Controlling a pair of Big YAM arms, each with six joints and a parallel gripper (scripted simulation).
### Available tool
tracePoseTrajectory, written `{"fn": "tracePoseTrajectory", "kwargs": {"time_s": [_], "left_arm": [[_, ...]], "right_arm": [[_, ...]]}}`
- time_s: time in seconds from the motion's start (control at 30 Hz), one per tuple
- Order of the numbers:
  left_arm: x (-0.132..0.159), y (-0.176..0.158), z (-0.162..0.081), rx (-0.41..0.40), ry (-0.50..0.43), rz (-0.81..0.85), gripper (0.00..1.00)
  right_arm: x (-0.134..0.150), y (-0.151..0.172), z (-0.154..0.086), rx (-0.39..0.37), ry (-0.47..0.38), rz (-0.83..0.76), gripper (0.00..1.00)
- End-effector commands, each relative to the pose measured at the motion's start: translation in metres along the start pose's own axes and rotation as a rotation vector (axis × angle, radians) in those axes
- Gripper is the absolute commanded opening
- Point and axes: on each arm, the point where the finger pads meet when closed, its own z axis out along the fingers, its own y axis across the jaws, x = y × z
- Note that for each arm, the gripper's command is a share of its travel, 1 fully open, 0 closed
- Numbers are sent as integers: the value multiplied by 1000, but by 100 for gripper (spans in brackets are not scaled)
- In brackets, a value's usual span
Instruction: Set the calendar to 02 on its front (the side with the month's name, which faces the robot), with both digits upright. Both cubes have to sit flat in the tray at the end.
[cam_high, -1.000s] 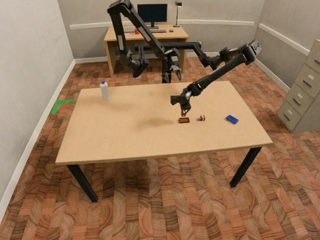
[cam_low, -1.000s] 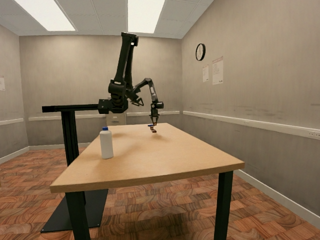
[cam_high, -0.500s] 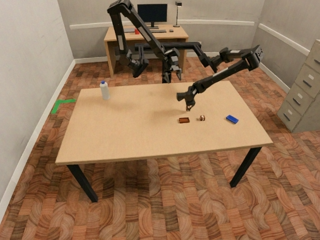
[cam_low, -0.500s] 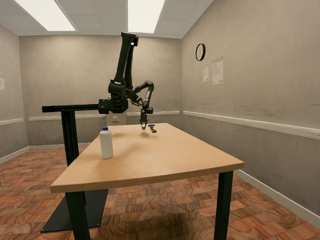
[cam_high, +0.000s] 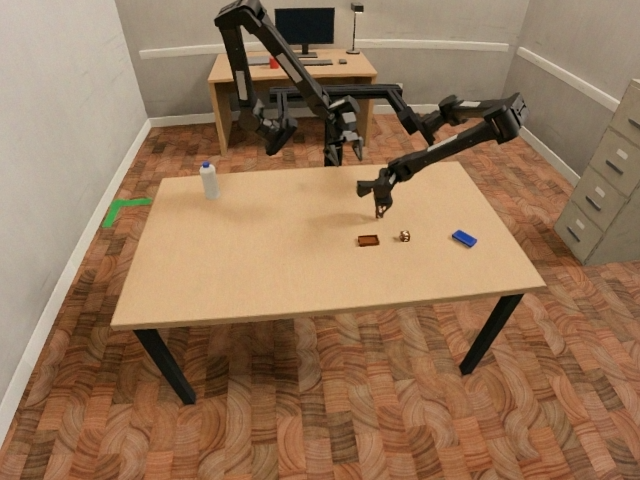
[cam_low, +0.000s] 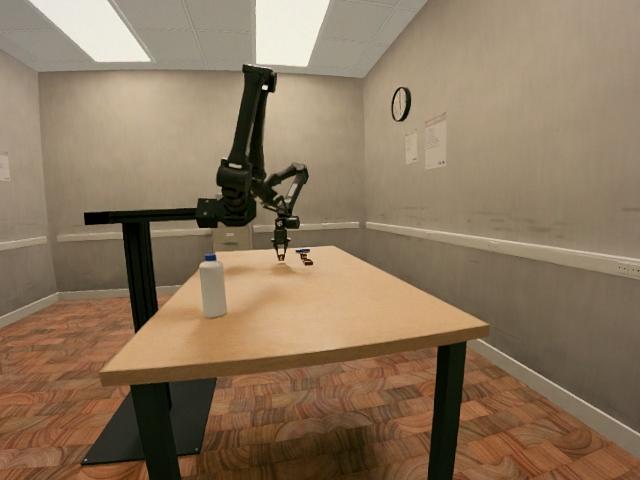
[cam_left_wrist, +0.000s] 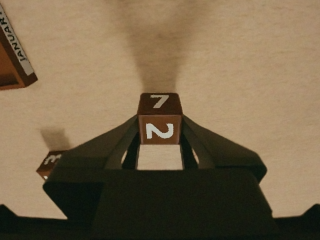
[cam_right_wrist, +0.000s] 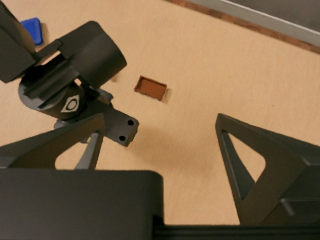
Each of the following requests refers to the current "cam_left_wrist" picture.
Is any brown wooden calendar tray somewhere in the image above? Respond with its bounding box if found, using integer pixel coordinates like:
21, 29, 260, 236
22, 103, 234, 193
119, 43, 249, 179
0, 5, 38, 92

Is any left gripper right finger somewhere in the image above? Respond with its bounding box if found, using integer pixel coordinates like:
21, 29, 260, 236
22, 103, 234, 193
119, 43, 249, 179
179, 114, 268, 184

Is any brown calendar cube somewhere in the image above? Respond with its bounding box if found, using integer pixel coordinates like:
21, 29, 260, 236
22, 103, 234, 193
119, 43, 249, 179
37, 151, 65, 180
137, 93, 183, 145

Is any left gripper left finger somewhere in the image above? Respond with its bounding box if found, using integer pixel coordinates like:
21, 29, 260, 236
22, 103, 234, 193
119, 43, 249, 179
53, 114, 140, 169

